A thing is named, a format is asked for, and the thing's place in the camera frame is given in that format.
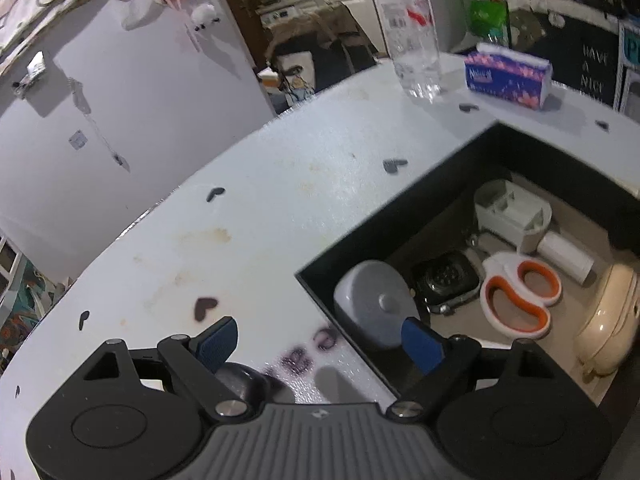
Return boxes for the white plush sheep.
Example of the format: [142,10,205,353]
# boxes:
[191,3,222,29]

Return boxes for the green plastic bag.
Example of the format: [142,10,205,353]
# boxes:
[469,0,511,45]

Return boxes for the painted colourful cabinet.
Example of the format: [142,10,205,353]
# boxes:
[0,255,68,376]

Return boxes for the white hanging cable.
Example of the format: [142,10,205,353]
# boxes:
[69,77,132,175]

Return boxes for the white rounded square gadget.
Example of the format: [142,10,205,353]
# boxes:
[334,260,417,351]

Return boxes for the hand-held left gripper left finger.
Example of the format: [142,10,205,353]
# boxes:
[82,316,256,421]

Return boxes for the black cardboard box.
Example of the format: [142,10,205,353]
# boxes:
[295,122,640,411]

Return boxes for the white plastic scoop device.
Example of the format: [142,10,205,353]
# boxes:
[472,179,597,285]

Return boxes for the purple floral tissue pack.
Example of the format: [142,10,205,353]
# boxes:
[463,42,554,111]

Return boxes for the white wall-mounted holder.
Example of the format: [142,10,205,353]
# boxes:
[14,51,48,97]

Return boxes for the white kitchen counter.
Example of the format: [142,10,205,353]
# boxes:
[257,0,371,26]

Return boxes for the teal framed sign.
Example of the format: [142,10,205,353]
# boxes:
[619,25,640,70]

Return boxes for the black smartwatch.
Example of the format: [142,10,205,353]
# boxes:
[411,252,482,317]

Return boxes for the clear water bottle red label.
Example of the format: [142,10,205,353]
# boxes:
[374,0,443,102]

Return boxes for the hanging tote bag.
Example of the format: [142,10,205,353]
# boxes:
[257,67,281,93]

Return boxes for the orange and white scissors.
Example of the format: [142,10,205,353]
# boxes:
[479,252,563,339]

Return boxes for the black chalkboard sign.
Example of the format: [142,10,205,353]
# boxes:
[547,7,623,108]

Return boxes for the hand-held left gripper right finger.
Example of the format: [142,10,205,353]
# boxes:
[390,316,573,418]

